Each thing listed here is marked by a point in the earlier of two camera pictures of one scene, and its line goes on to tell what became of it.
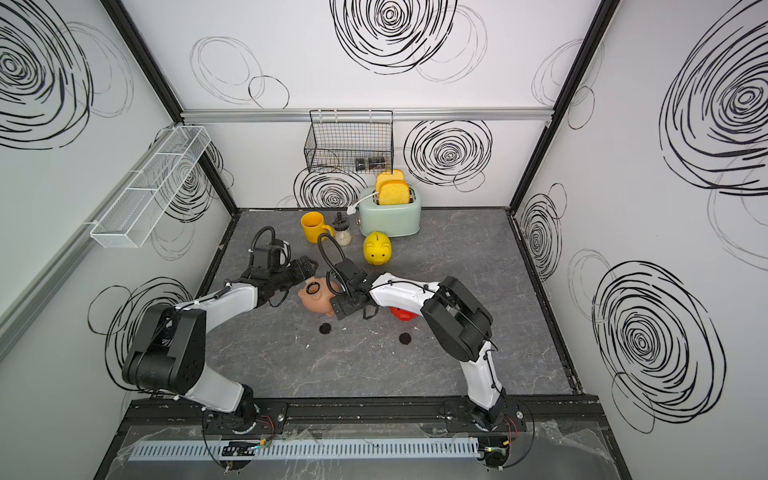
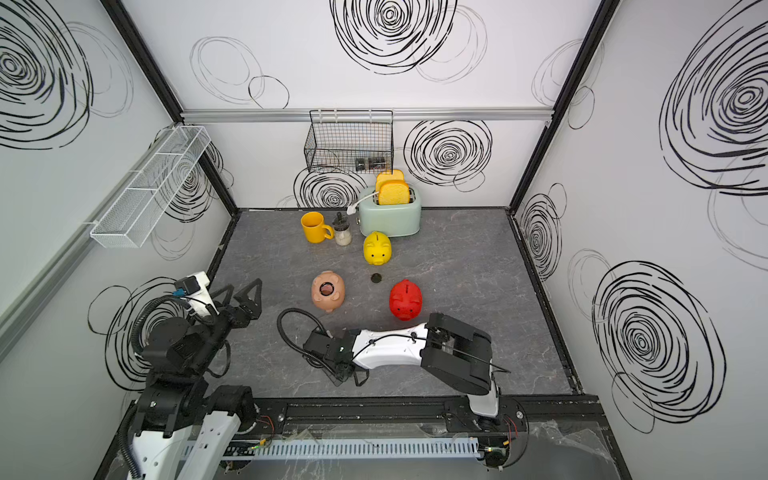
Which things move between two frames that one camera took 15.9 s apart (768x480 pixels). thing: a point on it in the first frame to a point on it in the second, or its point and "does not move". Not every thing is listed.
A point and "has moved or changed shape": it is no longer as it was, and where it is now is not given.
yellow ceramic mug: (313, 226) does not move
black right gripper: (342, 298) to (335, 379)
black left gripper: (308, 271) to (249, 310)
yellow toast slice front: (393, 192) does not move
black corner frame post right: (603, 17) does not move
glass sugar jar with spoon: (343, 235) does not move
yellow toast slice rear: (386, 176) does not move
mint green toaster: (398, 220) does not move
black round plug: (313, 288) has moved or changed shape
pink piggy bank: (316, 296) has moved or changed shape
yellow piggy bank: (378, 248) does not move
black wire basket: (350, 141) does not move
